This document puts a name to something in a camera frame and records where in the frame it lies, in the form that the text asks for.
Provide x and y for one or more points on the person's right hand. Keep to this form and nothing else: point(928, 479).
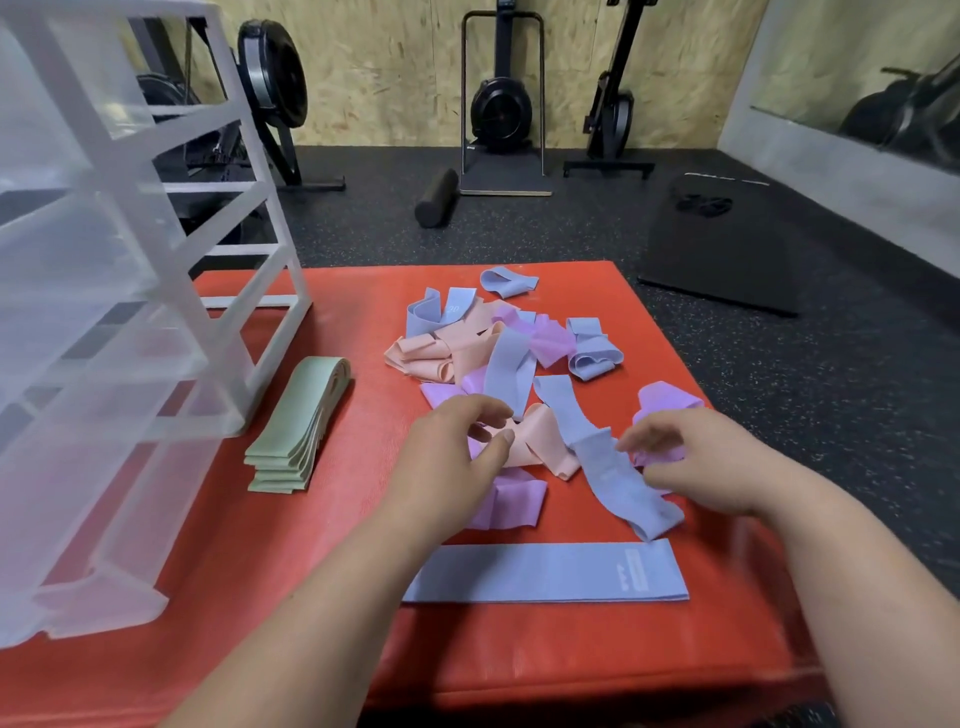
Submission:
point(720, 465)

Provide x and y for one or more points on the person's left hand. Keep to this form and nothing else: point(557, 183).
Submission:
point(442, 472)

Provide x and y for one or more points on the blue band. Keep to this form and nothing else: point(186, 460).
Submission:
point(615, 480)

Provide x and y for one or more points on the pile of mixed resistance bands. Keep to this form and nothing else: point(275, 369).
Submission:
point(450, 352)

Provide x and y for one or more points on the stack of blue bands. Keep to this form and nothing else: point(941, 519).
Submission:
point(540, 574)

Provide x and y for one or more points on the stack of green bands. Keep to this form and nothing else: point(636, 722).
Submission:
point(292, 427)

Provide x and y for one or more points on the clear plastic drawer unit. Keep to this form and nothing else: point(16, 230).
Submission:
point(285, 285)

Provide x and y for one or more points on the translucent plastic drawer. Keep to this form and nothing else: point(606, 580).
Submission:
point(75, 300)
point(52, 112)
point(127, 592)
point(60, 525)

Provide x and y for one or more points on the person's left forearm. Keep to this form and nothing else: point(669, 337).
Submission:
point(315, 637)

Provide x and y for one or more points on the person's right forearm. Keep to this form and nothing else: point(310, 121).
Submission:
point(877, 615)

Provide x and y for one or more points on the red soft plyo box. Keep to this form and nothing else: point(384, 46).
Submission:
point(360, 315)

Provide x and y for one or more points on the black exercise mat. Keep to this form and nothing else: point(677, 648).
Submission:
point(720, 255)

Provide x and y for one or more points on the black foam roller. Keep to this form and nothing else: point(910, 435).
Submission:
point(436, 199)

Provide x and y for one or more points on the black upright rowing machine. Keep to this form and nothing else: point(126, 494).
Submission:
point(609, 120)

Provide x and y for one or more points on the black ski machine with stand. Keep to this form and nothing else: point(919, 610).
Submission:
point(501, 112)

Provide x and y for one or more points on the wall mirror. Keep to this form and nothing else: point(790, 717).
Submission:
point(825, 60)

